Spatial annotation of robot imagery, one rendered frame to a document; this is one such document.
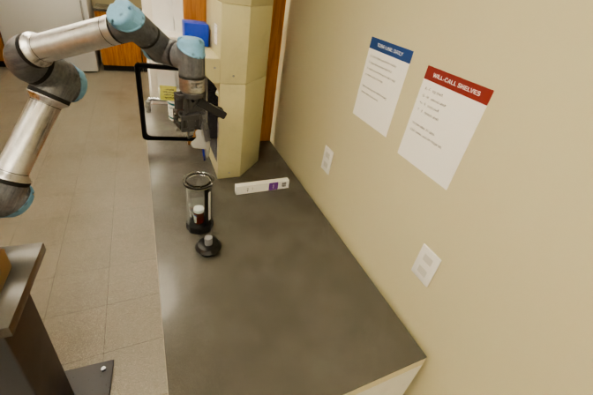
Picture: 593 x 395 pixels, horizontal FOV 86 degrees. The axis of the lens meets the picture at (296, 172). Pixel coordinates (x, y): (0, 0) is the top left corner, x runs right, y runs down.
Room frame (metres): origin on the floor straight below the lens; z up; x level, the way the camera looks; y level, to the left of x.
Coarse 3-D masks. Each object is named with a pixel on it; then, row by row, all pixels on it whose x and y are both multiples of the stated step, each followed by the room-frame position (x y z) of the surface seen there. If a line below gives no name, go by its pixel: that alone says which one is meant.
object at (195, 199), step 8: (184, 176) 0.93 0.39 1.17; (192, 176) 0.96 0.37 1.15; (200, 176) 0.97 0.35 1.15; (208, 176) 0.97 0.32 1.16; (192, 184) 0.96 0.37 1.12; (200, 184) 0.98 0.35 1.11; (208, 184) 0.91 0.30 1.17; (192, 192) 0.89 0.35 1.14; (200, 192) 0.89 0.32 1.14; (192, 200) 0.89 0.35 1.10; (200, 200) 0.89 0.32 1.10; (192, 208) 0.89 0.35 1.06; (200, 208) 0.89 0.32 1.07; (192, 216) 0.89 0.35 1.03; (200, 216) 0.89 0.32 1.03; (192, 224) 0.89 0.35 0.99; (200, 224) 0.89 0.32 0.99
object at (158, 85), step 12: (144, 72) 1.46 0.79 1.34; (156, 72) 1.48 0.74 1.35; (168, 72) 1.49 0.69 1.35; (144, 84) 1.46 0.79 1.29; (156, 84) 1.48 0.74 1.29; (168, 84) 1.49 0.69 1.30; (144, 96) 1.46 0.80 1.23; (156, 96) 1.47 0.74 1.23; (168, 96) 1.49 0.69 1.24; (156, 108) 1.47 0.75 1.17; (168, 108) 1.49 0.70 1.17; (156, 120) 1.47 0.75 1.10; (168, 120) 1.49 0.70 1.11; (156, 132) 1.47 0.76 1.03; (168, 132) 1.49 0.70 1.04; (180, 132) 1.51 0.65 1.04
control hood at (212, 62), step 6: (210, 48) 1.43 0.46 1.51; (210, 54) 1.34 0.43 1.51; (210, 60) 1.26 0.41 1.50; (216, 60) 1.28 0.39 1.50; (210, 66) 1.26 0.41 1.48; (216, 66) 1.28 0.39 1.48; (210, 72) 1.26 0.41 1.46; (216, 72) 1.28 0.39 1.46; (210, 78) 1.26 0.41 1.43; (216, 78) 1.28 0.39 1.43
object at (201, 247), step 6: (204, 240) 0.83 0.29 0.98; (210, 240) 0.81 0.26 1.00; (216, 240) 0.84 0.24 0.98; (198, 246) 0.80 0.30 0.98; (204, 246) 0.80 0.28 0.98; (210, 246) 0.81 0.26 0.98; (216, 246) 0.81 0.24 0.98; (198, 252) 0.78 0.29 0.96; (204, 252) 0.78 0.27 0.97; (210, 252) 0.78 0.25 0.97; (216, 252) 0.80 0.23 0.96
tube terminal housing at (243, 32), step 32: (224, 32) 1.29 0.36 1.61; (256, 32) 1.39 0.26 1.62; (224, 64) 1.29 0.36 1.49; (256, 64) 1.42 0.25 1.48; (224, 96) 1.29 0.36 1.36; (256, 96) 1.44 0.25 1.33; (224, 128) 1.29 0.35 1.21; (256, 128) 1.47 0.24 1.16; (224, 160) 1.30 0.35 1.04; (256, 160) 1.50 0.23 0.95
